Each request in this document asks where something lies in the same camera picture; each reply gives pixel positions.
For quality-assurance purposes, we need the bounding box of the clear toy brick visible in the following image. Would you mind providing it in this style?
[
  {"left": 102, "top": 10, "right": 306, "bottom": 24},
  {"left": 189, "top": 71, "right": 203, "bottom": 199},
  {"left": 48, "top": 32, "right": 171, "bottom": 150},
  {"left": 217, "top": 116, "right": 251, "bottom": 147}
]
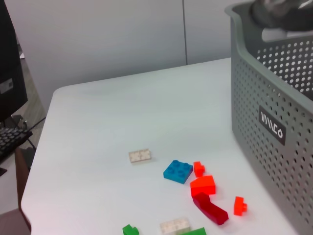
[{"left": 129, "top": 148, "right": 152, "bottom": 164}]

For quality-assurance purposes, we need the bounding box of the blue toy brick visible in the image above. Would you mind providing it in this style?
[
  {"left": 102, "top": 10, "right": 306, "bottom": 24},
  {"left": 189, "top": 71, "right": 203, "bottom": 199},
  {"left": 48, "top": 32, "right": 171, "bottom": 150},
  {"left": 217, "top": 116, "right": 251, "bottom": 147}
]
[{"left": 163, "top": 160, "right": 194, "bottom": 185}]

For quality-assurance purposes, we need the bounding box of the small red toy brick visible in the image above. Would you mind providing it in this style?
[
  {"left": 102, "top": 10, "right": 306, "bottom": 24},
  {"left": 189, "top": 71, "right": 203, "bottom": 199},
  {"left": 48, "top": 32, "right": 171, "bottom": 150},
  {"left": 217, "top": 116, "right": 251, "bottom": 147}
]
[
  {"left": 233, "top": 196, "right": 248, "bottom": 216},
  {"left": 190, "top": 175, "right": 217, "bottom": 198},
  {"left": 193, "top": 161, "right": 206, "bottom": 177}
]

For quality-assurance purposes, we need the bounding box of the white toy brick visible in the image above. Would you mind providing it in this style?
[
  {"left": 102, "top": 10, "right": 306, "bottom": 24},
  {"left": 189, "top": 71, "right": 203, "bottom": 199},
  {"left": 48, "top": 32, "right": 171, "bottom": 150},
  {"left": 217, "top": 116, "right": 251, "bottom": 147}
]
[{"left": 159, "top": 216, "right": 192, "bottom": 235}]

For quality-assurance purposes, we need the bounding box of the green toy brick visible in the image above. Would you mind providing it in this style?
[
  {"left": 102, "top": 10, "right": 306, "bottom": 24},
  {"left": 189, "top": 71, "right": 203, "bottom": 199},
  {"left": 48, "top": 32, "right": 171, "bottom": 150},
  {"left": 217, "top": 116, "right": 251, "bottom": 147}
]
[
  {"left": 180, "top": 227, "right": 207, "bottom": 235},
  {"left": 122, "top": 224, "right": 139, "bottom": 235}
]

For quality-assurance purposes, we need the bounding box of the grey perforated storage bin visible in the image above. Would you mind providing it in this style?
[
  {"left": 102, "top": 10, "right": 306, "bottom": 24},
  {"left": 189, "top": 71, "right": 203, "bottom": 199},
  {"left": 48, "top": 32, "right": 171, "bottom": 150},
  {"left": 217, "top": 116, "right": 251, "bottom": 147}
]
[{"left": 224, "top": 0, "right": 313, "bottom": 235}]

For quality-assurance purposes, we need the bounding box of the long dark red toy brick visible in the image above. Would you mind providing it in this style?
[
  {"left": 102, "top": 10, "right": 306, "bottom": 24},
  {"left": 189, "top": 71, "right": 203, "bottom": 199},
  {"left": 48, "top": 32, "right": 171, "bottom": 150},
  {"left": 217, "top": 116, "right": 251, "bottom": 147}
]
[{"left": 192, "top": 192, "right": 229, "bottom": 225}]

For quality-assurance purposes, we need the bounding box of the black computer keyboard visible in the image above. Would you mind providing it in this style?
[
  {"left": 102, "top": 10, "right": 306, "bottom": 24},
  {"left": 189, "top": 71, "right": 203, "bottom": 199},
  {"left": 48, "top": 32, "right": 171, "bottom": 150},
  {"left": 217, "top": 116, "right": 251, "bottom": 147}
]
[{"left": 0, "top": 127, "right": 34, "bottom": 177}]

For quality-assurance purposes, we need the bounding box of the black computer monitor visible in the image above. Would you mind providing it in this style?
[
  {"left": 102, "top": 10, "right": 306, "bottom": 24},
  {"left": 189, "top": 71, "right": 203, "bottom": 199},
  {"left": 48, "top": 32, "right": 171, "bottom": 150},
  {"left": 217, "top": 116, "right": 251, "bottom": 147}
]
[{"left": 0, "top": 0, "right": 29, "bottom": 123}]

